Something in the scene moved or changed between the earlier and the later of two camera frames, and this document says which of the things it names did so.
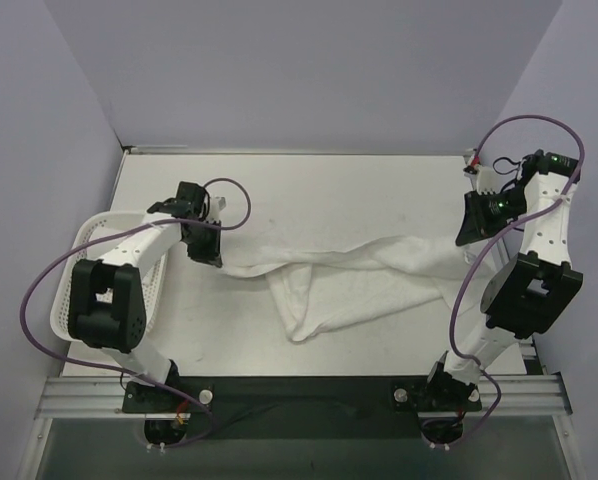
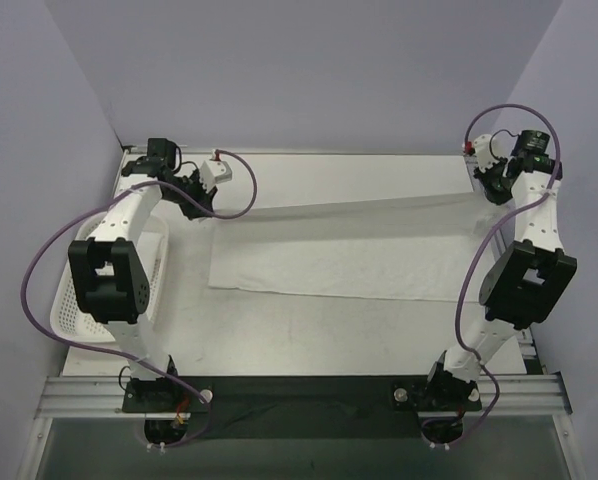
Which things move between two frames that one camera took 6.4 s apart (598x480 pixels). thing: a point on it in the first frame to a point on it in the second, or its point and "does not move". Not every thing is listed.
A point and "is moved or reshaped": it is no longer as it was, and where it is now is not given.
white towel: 315,286 is moved or reshaped
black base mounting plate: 299,407 does not move
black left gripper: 205,248 to 197,198
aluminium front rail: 101,398 does not move
